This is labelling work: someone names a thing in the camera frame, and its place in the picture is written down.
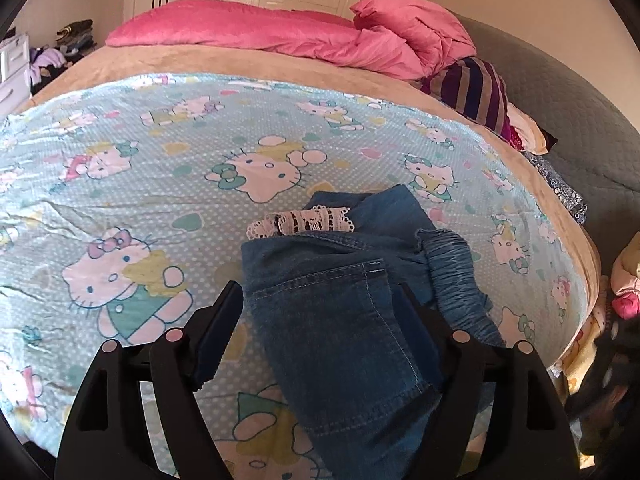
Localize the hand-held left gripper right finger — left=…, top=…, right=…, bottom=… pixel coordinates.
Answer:
left=399, top=282, right=582, bottom=480

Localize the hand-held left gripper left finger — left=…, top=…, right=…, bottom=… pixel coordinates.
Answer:
left=54, top=280, right=245, bottom=480

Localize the blue denim pants lace trim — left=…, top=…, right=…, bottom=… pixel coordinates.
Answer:
left=241, top=184, right=506, bottom=480

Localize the pink and cream plush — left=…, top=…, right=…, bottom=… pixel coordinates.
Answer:
left=607, top=232, right=640, bottom=322

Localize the cartoon cat printed bedsheet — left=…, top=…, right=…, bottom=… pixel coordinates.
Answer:
left=0, top=72, right=588, bottom=480

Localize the blue patterned cloth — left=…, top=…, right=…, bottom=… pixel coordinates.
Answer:
left=530, top=152, right=592, bottom=226

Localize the magenta cloth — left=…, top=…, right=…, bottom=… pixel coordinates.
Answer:
left=500, top=119, right=527, bottom=152

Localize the cream pillow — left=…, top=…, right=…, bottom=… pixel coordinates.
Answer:
left=507, top=102, right=551, bottom=156

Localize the purple striped cloth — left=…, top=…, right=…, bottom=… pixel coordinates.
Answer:
left=420, top=57, right=511, bottom=128

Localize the grey quilted headboard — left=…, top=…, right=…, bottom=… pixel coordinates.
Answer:
left=450, top=12, right=640, bottom=281

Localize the tan fleece blanket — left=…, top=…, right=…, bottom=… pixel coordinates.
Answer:
left=15, top=42, right=603, bottom=366

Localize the pink duvet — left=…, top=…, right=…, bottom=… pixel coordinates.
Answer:
left=105, top=0, right=478, bottom=81

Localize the pile of clothes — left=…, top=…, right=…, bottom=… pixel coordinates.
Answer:
left=27, top=19, right=96, bottom=96

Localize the white drawer cabinet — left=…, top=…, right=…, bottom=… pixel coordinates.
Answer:
left=0, top=34, right=32, bottom=116

